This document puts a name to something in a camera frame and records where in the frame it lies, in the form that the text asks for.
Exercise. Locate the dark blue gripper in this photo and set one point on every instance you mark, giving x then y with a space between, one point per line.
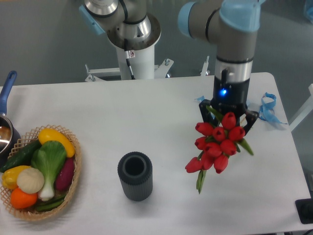
229 97

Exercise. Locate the red tulip bouquet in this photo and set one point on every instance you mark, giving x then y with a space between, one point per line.
222 137

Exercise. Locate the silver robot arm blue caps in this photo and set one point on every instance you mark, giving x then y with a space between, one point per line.
232 25

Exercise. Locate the blue ribbon strip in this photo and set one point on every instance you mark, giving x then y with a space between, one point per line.
267 112

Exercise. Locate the dark grey ribbed vase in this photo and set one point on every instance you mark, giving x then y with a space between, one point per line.
135 171

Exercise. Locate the black device at edge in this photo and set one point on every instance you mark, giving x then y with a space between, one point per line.
305 210

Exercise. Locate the blue object top right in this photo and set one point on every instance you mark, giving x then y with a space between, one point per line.
308 10

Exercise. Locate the purple sweet potato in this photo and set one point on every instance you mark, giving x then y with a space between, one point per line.
65 176

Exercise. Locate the yellow squash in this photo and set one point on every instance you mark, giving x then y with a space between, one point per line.
49 134

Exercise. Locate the green bok choy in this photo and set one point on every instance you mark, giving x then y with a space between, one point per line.
49 160

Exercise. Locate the green bean pods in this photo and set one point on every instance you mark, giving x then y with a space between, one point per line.
50 204

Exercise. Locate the white garlic bulb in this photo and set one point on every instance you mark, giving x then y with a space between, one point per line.
30 180

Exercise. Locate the green cucumber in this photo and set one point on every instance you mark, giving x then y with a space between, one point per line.
21 157

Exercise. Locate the woven wicker basket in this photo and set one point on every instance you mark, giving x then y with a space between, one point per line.
29 214

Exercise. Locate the orange fruit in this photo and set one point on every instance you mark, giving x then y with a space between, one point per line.
21 200

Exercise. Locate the yellow bell pepper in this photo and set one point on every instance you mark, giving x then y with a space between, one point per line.
9 177

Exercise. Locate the white frame at right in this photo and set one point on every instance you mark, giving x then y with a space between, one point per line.
303 111

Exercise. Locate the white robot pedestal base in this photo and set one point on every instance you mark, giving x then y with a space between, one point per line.
133 64

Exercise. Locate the blue handled saucepan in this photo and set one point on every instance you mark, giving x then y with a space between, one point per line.
8 134

